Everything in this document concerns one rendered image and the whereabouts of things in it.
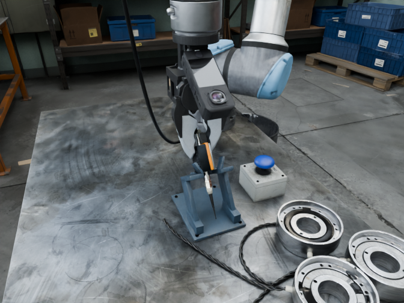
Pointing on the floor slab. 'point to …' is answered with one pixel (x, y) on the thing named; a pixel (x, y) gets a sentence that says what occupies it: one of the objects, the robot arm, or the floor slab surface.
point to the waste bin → (264, 125)
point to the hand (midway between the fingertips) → (201, 152)
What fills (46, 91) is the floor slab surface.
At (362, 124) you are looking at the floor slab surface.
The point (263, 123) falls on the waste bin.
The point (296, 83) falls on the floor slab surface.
